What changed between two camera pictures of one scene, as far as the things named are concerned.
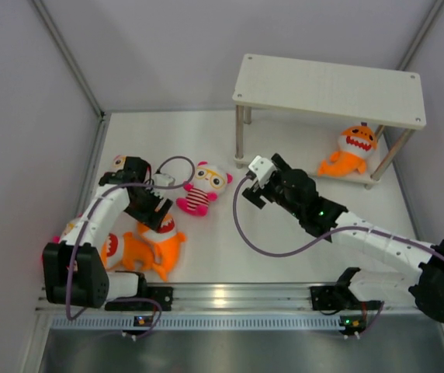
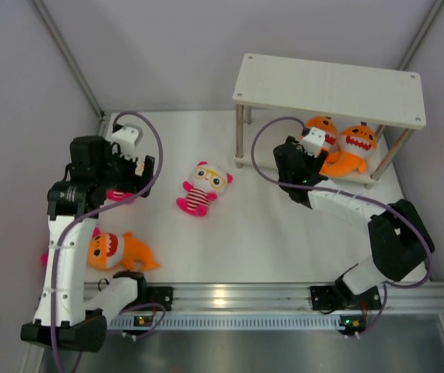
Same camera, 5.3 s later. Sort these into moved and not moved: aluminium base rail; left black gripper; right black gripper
Moved: left black gripper; right black gripper
Not moved: aluminium base rail
